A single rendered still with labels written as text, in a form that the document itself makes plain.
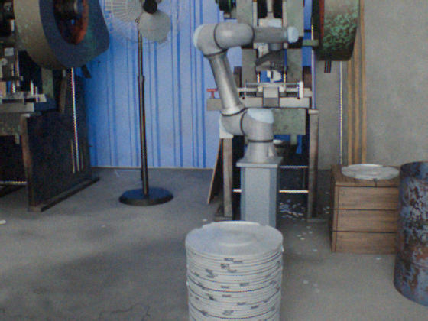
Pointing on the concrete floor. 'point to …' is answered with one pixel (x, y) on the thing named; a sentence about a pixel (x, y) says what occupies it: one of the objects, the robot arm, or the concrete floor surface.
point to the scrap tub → (412, 233)
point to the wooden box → (362, 213)
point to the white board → (217, 174)
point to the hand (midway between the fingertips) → (270, 82)
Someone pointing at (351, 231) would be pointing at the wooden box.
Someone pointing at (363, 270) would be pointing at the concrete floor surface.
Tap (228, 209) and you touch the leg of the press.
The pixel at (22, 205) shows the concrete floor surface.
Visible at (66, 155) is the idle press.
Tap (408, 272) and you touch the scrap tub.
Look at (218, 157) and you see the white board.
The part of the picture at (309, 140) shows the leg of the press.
